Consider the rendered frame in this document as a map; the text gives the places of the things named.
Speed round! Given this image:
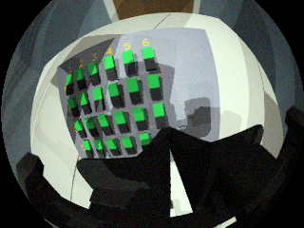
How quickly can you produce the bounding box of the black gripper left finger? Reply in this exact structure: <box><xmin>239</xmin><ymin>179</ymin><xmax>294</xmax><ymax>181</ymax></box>
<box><xmin>76</xmin><ymin>126</ymin><xmax>171</xmax><ymax>217</ymax></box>

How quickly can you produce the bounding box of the grey switch panel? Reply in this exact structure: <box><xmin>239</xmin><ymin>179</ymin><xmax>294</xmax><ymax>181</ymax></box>
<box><xmin>57</xmin><ymin>28</ymin><xmax>220</xmax><ymax>159</ymax></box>

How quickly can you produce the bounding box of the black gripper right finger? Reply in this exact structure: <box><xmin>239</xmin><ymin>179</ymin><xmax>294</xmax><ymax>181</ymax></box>
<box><xmin>167</xmin><ymin>124</ymin><xmax>263</xmax><ymax>213</ymax></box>

